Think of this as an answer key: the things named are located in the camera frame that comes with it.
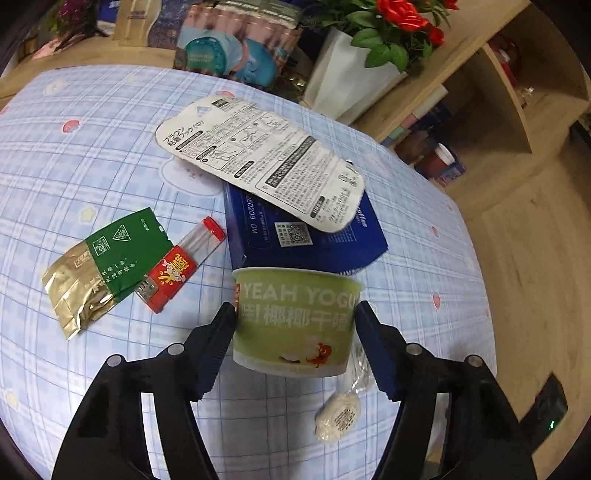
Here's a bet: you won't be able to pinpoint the white printed blister card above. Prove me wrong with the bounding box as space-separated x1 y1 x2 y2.
154 95 365 233

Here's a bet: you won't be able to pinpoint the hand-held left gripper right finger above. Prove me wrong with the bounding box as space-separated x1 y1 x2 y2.
353 300 539 480

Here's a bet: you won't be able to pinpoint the clear plastic spoon wrapper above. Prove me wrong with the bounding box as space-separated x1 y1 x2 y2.
344 344 375 398

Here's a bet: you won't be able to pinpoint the brown cup with white cup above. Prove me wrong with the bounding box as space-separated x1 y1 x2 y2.
416 143 458 178

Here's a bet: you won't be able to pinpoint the green gold tea sachet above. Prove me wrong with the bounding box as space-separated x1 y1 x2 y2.
41 208 171 342

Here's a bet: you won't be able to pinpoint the wooden shelf unit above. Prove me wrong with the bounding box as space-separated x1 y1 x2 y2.
351 0 591 199

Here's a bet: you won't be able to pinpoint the dark blue cartoon box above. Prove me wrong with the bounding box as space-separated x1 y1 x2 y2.
418 104 455 139

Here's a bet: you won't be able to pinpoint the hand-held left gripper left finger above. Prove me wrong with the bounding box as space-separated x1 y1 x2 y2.
51 302 238 480

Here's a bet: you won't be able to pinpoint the purple flowers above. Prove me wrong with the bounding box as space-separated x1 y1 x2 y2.
55 0 95 20

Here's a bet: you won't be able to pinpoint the round white packet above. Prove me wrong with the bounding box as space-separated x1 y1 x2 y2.
314 392 362 445

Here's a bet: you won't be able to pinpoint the black printed pack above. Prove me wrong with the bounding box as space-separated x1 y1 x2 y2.
217 0 303 26

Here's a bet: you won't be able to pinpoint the brown translucent cup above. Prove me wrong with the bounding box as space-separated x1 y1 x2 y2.
394 131 437 164

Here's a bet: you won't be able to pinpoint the green yogurt cup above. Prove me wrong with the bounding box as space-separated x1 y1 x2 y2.
231 267 366 379

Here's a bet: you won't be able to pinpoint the clear packet with red cap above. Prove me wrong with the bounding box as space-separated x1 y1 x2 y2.
173 216 227 264

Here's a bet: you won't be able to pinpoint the pink teal snack bag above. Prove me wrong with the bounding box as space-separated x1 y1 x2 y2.
173 9 301 86

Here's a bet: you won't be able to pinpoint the dark blue coffee box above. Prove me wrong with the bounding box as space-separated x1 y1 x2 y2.
223 182 389 278

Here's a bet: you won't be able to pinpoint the purple box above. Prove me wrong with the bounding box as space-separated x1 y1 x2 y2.
436 159 465 188

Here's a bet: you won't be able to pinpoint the blue checked tablecloth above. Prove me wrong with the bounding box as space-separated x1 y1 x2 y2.
0 65 497 480

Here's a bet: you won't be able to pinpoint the black power strip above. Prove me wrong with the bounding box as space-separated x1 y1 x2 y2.
517 374 568 446

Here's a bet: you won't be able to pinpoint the pink blossom arrangement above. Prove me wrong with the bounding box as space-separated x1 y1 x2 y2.
28 0 116 60

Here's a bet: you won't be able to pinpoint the stack of pastel paper cups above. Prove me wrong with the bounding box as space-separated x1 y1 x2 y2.
379 85 448 148

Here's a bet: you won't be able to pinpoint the red rose plant white pot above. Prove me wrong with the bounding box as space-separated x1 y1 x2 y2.
302 0 460 125

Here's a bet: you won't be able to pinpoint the silver blue gift box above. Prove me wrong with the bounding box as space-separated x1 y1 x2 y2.
113 0 185 47

